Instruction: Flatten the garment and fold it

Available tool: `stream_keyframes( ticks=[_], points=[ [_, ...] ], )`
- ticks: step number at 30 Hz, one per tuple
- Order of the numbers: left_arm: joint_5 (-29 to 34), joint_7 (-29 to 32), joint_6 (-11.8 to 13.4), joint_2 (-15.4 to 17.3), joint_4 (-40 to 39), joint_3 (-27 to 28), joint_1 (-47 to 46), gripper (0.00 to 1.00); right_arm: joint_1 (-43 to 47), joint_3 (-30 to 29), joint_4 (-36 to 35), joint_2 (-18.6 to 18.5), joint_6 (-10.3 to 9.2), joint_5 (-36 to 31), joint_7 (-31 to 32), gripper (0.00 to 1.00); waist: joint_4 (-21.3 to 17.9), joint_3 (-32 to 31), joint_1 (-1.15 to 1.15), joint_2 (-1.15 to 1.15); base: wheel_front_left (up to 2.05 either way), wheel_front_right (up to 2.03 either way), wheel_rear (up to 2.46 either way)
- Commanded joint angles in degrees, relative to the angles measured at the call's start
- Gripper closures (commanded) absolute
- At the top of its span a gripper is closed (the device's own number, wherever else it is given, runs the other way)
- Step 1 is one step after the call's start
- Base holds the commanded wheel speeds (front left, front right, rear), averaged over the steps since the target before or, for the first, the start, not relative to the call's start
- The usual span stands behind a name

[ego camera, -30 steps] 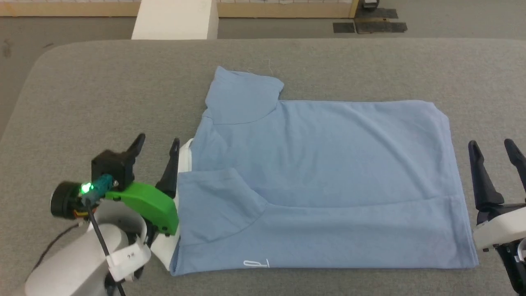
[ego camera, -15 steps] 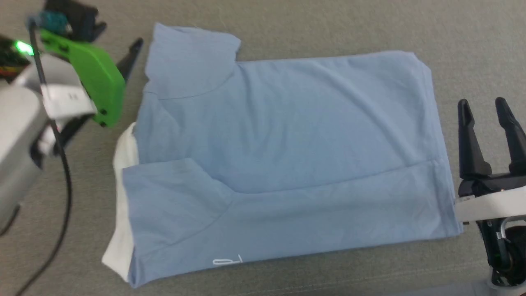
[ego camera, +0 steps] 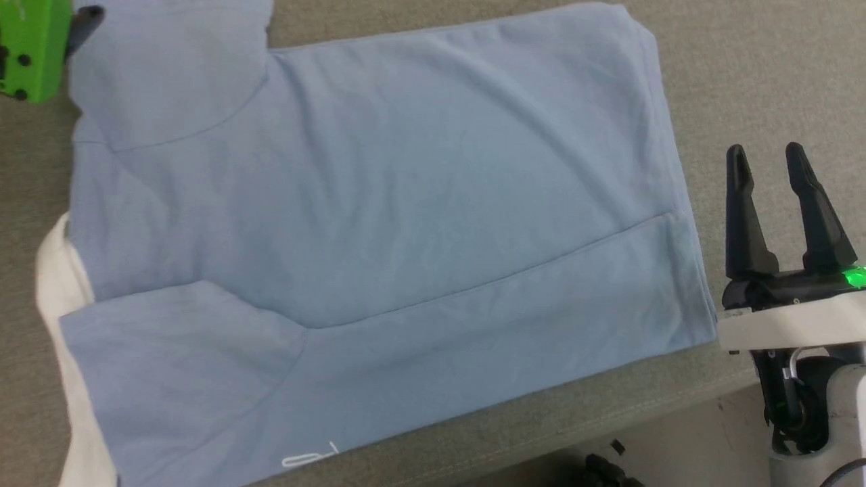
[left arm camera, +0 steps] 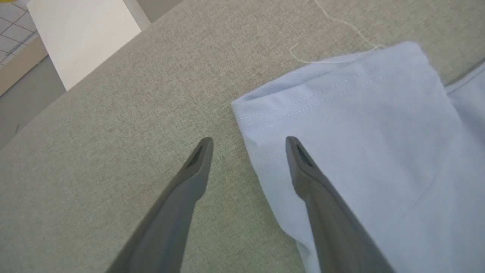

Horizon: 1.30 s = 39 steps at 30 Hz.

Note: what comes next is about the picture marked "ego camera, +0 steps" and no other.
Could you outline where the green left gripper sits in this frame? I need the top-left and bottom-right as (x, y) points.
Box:
(0, 0), (106, 104)

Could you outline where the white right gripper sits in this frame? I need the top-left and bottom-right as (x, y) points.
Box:
(716, 141), (866, 354)

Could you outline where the light blue polo shirt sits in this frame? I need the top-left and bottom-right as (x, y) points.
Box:
(35, 0), (720, 487)

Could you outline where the grey fabric sofa cushion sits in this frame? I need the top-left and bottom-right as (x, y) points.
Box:
(0, 0), (866, 487)

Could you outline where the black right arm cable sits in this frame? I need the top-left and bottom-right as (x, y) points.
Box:
(817, 458), (866, 487)

